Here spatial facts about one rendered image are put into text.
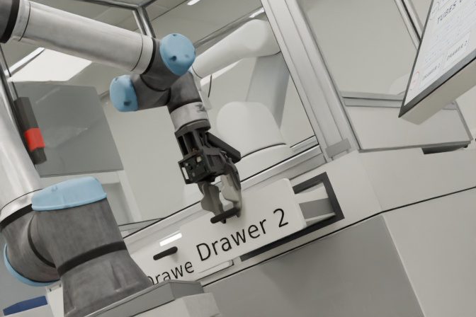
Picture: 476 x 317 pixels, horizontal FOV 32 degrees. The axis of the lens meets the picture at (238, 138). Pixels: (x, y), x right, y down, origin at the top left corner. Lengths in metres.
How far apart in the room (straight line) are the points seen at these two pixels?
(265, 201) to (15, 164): 0.52
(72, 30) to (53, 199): 0.34
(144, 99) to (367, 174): 0.52
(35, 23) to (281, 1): 0.65
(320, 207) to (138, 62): 0.53
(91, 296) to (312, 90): 0.80
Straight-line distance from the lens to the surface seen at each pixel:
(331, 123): 1.84
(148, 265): 2.12
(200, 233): 1.79
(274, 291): 1.95
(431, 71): 1.63
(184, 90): 1.74
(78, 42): 1.52
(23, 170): 1.49
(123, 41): 1.55
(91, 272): 1.30
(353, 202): 1.83
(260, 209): 1.71
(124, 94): 1.66
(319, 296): 1.90
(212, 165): 1.69
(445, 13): 1.71
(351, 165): 1.82
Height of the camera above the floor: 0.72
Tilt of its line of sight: 11 degrees up
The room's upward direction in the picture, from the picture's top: 21 degrees counter-clockwise
